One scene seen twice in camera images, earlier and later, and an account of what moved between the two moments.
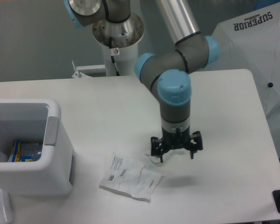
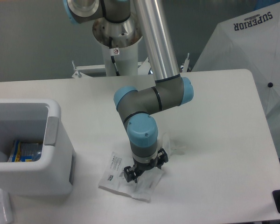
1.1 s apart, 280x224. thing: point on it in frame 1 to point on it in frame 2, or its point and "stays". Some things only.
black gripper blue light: [173, 140] to [129, 172]
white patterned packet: [1, 207] stays
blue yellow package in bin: [25, 151] stays
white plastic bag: [129, 178] stays
